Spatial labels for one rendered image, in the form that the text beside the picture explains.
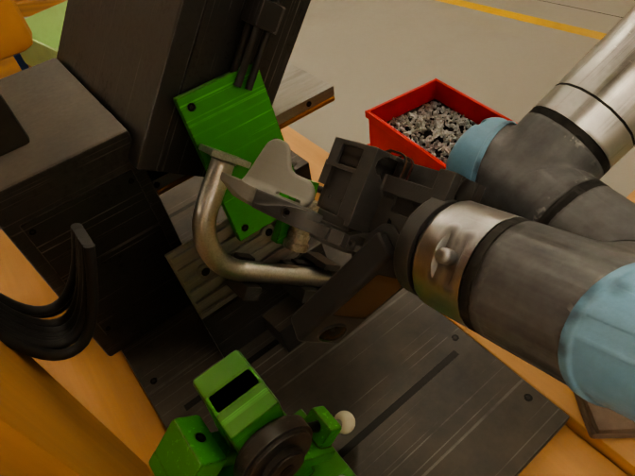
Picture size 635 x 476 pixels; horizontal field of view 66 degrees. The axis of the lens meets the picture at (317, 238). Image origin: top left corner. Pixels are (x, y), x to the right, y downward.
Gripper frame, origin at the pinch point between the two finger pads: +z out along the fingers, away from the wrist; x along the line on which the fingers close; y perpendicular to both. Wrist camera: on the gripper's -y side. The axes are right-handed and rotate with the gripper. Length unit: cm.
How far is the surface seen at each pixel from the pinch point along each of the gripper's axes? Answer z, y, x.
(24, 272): 64, -35, 8
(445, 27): 214, 127, -221
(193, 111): 17.6, 5.4, 4.8
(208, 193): 14.6, -3.0, 1.0
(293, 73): 38.2, 18.8, -18.3
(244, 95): 17.6, 9.6, -0.7
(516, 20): 185, 147, -252
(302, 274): 14.6, -10.7, -17.5
